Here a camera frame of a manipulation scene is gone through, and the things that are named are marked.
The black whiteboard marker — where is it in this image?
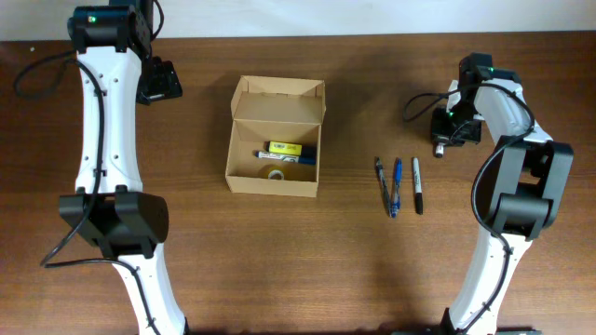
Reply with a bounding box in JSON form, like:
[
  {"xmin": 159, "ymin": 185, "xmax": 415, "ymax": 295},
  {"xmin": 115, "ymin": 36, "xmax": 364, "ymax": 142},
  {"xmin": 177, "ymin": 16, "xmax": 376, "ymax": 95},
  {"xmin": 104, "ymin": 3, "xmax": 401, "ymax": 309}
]
[{"xmin": 434, "ymin": 143, "xmax": 445, "ymax": 158}]

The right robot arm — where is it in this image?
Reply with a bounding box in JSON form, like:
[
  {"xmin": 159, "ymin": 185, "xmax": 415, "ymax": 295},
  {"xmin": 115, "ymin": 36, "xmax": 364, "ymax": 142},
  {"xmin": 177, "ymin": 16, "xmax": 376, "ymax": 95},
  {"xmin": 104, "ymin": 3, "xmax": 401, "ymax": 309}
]
[{"xmin": 431, "ymin": 53, "xmax": 574, "ymax": 334}]

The blue whiteboard marker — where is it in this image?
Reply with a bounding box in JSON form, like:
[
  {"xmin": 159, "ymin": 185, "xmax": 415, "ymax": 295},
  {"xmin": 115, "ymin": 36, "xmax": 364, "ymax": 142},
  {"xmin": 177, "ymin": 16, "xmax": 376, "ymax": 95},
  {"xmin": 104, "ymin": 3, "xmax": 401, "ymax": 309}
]
[{"xmin": 255, "ymin": 151, "xmax": 316, "ymax": 166}]

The yellow highlighter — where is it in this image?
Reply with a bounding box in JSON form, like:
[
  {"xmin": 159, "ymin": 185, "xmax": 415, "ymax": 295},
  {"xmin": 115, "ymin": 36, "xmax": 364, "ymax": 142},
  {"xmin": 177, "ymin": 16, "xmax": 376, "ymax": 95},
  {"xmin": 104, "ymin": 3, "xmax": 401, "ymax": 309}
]
[{"xmin": 265, "ymin": 141, "xmax": 318, "ymax": 157}]

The black clear ballpoint pen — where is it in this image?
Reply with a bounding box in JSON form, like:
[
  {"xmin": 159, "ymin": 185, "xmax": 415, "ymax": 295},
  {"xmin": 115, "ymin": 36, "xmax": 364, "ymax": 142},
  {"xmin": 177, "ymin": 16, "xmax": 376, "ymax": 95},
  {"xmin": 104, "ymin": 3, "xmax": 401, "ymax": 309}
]
[{"xmin": 375, "ymin": 156, "xmax": 393, "ymax": 218}]

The blue ballpoint pen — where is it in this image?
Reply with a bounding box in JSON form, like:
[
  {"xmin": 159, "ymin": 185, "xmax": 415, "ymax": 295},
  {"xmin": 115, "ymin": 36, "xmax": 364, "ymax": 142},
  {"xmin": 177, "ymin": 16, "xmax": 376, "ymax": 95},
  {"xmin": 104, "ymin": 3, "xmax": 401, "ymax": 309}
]
[{"xmin": 390, "ymin": 158, "xmax": 402, "ymax": 218}]

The cardboard box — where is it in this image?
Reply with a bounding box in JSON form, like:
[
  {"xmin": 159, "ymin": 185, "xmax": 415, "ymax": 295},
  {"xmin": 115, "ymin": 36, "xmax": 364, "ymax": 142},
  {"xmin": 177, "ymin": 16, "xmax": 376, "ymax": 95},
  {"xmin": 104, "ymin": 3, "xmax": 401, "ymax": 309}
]
[{"xmin": 225, "ymin": 75, "xmax": 326, "ymax": 197}]

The yellow tape roll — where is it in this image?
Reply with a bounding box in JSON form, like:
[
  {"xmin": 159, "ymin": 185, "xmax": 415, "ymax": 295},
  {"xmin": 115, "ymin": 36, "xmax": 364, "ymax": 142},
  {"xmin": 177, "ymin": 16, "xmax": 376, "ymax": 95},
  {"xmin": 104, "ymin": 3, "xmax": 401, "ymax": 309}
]
[{"xmin": 265, "ymin": 167, "xmax": 286, "ymax": 181}]

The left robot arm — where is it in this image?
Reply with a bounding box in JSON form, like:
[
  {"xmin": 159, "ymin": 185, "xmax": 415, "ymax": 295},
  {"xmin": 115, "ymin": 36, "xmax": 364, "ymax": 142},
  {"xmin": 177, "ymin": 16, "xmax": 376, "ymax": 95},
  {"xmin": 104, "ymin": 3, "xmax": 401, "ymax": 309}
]
[{"xmin": 60, "ymin": 1, "xmax": 189, "ymax": 334}]

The black permanent marker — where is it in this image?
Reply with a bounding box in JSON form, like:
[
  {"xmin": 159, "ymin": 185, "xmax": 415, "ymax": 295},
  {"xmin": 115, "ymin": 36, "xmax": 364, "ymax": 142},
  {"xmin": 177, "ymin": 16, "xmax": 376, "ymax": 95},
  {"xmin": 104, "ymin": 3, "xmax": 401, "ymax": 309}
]
[{"xmin": 413, "ymin": 157, "xmax": 424, "ymax": 215}]

